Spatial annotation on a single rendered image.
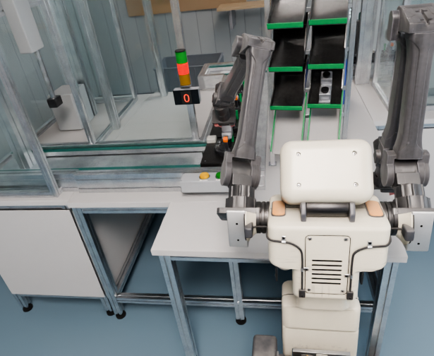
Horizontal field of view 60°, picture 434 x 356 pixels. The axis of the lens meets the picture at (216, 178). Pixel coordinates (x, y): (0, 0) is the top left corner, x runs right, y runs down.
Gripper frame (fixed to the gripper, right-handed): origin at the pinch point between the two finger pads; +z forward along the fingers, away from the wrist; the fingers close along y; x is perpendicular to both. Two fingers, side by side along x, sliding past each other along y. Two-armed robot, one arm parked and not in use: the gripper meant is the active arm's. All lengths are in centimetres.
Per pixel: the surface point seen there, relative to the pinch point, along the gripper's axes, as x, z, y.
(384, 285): 68, -5, -61
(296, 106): 0.2, -15.4, -30.8
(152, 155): 6.7, 17.7, 41.3
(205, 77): -81, 84, 31
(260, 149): 7.4, 11.9, -14.4
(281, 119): -1.7, -0.1, -24.5
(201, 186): 30.1, -3.8, 9.3
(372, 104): -41, 62, -79
